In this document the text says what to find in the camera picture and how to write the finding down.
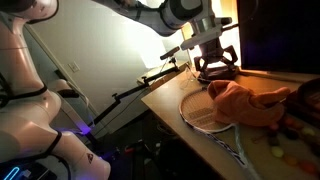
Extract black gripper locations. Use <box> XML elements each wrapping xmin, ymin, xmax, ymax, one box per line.
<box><xmin>194</xmin><ymin>38</ymin><xmax>238</xmax><ymax>79</ymax></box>

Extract orange towel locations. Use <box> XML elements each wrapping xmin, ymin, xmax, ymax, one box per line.
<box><xmin>207</xmin><ymin>80</ymin><xmax>290</xmax><ymax>127</ymax></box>

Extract white blue tennis racket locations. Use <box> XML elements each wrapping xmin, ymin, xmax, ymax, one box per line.
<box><xmin>179</xmin><ymin>88</ymin><xmax>262</xmax><ymax>180</ymax></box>

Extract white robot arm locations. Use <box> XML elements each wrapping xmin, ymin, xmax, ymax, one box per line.
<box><xmin>0</xmin><ymin>0</ymin><xmax>232</xmax><ymax>180</ymax></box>

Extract black computer monitor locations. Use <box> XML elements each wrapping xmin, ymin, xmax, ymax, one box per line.
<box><xmin>237</xmin><ymin>0</ymin><xmax>320</xmax><ymax>74</ymax></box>

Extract dark round bowl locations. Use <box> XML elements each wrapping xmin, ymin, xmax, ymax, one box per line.
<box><xmin>297</xmin><ymin>78</ymin><xmax>320</xmax><ymax>112</ymax></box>

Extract stacked books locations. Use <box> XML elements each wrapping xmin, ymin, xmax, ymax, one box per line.
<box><xmin>284</xmin><ymin>91</ymin><xmax>320</xmax><ymax>129</ymax></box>

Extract colourful felt ball garland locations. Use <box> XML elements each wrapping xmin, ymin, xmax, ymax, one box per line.
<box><xmin>266</xmin><ymin>117</ymin><xmax>320</xmax><ymax>176</ymax></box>

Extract black camera on stand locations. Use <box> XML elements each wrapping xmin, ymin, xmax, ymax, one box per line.
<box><xmin>160</xmin><ymin>46</ymin><xmax>180</xmax><ymax>60</ymax></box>

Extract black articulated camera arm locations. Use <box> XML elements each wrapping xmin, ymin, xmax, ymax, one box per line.
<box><xmin>89</xmin><ymin>66</ymin><xmax>179</xmax><ymax>126</ymax></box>

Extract white wall outlet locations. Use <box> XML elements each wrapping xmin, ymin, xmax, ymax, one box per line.
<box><xmin>68</xmin><ymin>62</ymin><xmax>80</xmax><ymax>73</ymax></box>

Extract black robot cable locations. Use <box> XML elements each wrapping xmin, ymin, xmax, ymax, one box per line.
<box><xmin>0</xmin><ymin>71</ymin><xmax>49</xmax><ymax>109</ymax></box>

